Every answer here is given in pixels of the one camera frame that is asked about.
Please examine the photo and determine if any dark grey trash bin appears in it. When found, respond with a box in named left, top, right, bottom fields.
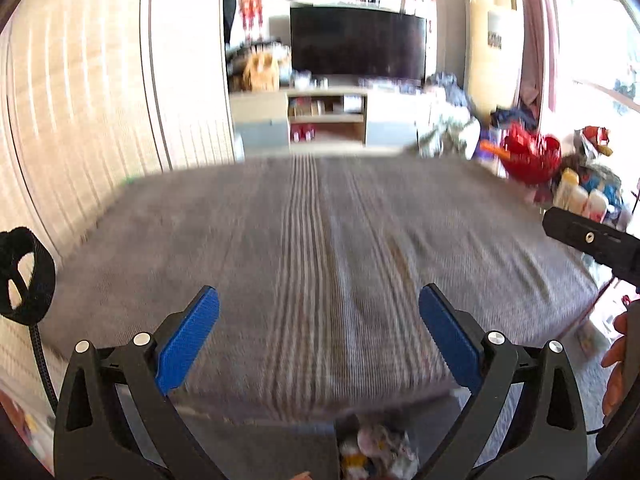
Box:
left=332, top=405, right=451, bottom=480

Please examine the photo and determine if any pile of clothes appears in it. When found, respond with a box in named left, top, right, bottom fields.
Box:
left=417, top=72, right=481, bottom=158

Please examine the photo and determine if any red figure wall decoration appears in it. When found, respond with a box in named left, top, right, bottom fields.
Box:
left=235, top=0, right=266, bottom=43

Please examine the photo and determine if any bright window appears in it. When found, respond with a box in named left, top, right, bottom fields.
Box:
left=550, top=0, right=640, bottom=111

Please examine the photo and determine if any black braided cable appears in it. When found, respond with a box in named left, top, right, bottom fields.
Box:
left=29, top=320, right=60, bottom=413

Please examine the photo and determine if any red and yellow toy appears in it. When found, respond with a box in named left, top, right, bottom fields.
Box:
left=575, top=125, right=613, bottom=158

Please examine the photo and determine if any brown stuffed toy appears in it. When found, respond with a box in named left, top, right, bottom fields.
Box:
left=243, top=52, right=281, bottom=92

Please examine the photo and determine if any black velcro strap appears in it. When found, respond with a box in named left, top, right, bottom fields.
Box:
left=0, top=227, right=57, bottom=322

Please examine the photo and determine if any beige bamboo sofa mat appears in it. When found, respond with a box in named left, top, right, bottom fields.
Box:
left=0, top=0, right=236, bottom=311

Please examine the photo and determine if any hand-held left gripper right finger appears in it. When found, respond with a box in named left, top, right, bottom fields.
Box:
left=417, top=283, right=587, bottom=480

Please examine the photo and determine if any pink curtain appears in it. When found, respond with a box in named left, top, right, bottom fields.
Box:
left=517, top=0, right=558, bottom=126

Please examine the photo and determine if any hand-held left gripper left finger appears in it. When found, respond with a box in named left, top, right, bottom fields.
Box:
left=54, top=285, right=223, bottom=480

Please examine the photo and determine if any black flat television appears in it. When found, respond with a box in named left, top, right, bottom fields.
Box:
left=290, top=6, right=428, bottom=81

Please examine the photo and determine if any grey striped blanket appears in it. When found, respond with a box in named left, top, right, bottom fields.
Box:
left=42, top=152, right=601, bottom=411

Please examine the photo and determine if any red basket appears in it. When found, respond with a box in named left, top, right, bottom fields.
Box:
left=502, top=125, right=562, bottom=186

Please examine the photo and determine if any cream standing air conditioner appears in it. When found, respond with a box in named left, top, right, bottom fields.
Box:
left=464, top=0, right=525, bottom=121

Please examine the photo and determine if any person's right hand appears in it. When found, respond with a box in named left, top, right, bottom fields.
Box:
left=601, top=311, right=629, bottom=426

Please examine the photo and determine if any white and pink bottle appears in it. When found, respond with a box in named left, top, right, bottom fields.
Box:
left=585, top=189, right=610, bottom=223

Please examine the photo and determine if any beige tv cabinet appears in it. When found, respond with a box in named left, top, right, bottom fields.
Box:
left=229, top=85, right=436, bottom=151

